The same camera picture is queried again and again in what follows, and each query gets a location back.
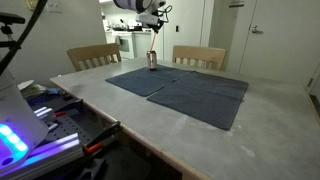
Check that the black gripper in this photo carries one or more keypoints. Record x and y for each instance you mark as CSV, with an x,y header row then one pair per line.
x,y
157,24

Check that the white kitchen cabinet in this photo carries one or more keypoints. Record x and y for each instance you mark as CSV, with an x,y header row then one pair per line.
x,y
141,45

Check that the black camera on stand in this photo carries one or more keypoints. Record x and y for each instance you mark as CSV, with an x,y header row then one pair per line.
x,y
10,18

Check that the beige wall thermostat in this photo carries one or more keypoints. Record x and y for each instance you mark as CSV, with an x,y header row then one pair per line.
x,y
31,4

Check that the white oven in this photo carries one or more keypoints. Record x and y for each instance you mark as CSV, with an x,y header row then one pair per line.
x,y
126,46

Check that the white closet door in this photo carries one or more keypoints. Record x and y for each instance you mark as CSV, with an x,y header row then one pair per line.
x,y
190,26

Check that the small blue item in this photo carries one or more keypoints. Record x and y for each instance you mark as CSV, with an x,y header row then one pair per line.
x,y
55,91

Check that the black orange bar clamp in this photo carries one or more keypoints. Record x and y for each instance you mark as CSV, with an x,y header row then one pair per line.
x,y
71,106
103,133

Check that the light wooden slatted chair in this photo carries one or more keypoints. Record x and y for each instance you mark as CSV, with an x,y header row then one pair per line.
x,y
93,51
200,52

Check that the white light switch plate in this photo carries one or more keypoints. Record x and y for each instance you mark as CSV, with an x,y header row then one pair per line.
x,y
54,6

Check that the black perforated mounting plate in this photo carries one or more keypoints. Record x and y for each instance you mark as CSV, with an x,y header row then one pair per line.
x,y
71,130

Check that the dark blue cloth mat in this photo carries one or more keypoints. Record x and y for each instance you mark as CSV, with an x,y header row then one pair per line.
x,y
143,81
203,96

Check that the orange drinking straw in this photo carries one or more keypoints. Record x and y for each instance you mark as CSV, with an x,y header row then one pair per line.
x,y
153,42

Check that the white room door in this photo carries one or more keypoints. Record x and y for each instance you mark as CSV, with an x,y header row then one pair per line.
x,y
283,50

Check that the red and white soda can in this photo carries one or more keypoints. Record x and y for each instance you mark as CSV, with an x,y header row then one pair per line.
x,y
152,61

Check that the silver aluminium rail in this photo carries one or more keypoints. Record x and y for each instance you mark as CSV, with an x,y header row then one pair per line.
x,y
43,111
50,151

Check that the grey door closer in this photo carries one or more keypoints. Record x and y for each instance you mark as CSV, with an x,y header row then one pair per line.
x,y
236,3

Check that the stack of papers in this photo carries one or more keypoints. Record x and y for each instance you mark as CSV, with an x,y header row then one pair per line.
x,y
33,90

